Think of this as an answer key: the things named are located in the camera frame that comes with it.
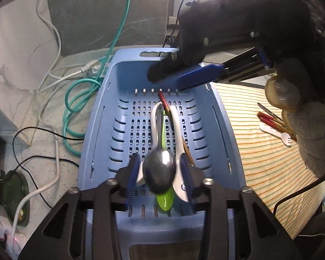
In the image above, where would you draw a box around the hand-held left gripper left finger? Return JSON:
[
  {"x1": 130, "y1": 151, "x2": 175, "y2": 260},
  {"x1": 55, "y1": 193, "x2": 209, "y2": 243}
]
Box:
[{"x1": 18, "y1": 153, "x2": 141, "y2": 260}]

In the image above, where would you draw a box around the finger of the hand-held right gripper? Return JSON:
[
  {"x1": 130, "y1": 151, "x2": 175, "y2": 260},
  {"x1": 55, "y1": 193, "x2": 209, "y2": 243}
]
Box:
[
  {"x1": 147, "y1": 54, "x2": 205, "y2": 83},
  {"x1": 177, "y1": 63, "x2": 225, "y2": 92}
]

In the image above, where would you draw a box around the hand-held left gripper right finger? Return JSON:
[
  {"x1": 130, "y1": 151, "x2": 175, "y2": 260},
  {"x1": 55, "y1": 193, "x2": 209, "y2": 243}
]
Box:
[{"x1": 179, "y1": 154, "x2": 297, "y2": 260}]

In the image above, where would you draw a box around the metal spoon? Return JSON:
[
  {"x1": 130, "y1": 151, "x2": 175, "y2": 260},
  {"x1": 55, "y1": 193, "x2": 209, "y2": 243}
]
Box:
[{"x1": 146, "y1": 106, "x2": 177, "y2": 195}]

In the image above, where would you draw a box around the green plastic spoon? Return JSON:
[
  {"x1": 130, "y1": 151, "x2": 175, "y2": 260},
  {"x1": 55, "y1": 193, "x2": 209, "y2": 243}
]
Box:
[{"x1": 155, "y1": 108, "x2": 176, "y2": 211}]

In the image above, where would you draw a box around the white ceramic spoon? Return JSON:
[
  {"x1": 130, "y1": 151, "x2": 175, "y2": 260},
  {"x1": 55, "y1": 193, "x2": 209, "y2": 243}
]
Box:
[
  {"x1": 135, "y1": 102, "x2": 163, "y2": 187},
  {"x1": 169, "y1": 106, "x2": 192, "y2": 202}
]

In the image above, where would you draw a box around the blue plastic basket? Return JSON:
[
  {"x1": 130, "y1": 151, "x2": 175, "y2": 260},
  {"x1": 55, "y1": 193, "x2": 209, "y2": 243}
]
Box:
[{"x1": 77, "y1": 48, "x2": 247, "y2": 260}]

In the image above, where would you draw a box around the metal fork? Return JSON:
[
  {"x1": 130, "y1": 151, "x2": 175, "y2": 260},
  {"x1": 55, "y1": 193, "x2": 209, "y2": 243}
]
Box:
[{"x1": 257, "y1": 102, "x2": 285, "y2": 123}]

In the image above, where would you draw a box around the white plastic fork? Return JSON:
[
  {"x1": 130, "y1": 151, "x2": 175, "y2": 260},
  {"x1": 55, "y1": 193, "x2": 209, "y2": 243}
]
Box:
[{"x1": 259, "y1": 125, "x2": 293, "y2": 146}]

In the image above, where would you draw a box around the person's right hand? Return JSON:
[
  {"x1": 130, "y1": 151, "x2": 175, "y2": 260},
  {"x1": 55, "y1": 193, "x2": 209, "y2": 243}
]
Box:
[{"x1": 265, "y1": 57, "x2": 325, "y2": 179}]

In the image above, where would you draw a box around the yellow striped cloth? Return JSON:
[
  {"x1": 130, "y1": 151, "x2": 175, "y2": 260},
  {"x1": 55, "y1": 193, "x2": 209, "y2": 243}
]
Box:
[{"x1": 211, "y1": 83, "x2": 325, "y2": 240}]

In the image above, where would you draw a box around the white plug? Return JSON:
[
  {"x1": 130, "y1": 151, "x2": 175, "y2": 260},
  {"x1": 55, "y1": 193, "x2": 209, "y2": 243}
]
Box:
[{"x1": 81, "y1": 60, "x2": 101, "y2": 74}]

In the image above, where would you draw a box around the white power strip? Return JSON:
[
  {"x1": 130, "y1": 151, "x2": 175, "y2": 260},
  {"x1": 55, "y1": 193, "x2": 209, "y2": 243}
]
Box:
[{"x1": 0, "y1": 214, "x2": 28, "y2": 258}]

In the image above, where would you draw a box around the black ring light cable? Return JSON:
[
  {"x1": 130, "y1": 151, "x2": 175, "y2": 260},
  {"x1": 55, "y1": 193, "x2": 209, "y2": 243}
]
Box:
[{"x1": 162, "y1": 0, "x2": 190, "y2": 50}]

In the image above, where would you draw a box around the green hose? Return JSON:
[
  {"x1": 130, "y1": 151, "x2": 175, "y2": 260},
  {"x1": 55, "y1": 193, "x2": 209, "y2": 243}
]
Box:
[{"x1": 63, "y1": 0, "x2": 133, "y2": 156}]

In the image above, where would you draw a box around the thick white cable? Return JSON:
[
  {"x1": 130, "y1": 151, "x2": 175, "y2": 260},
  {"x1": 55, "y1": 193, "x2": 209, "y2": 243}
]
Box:
[{"x1": 5, "y1": 141, "x2": 60, "y2": 250}]

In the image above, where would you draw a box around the thin black cable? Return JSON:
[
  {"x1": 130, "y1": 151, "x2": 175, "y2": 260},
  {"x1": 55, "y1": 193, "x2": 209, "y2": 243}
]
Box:
[{"x1": 12, "y1": 126, "x2": 84, "y2": 213}]

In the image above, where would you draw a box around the long white cable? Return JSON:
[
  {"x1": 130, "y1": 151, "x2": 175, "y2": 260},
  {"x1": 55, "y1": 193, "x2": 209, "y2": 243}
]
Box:
[{"x1": 36, "y1": 0, "x2": 98, "y2": 93}]

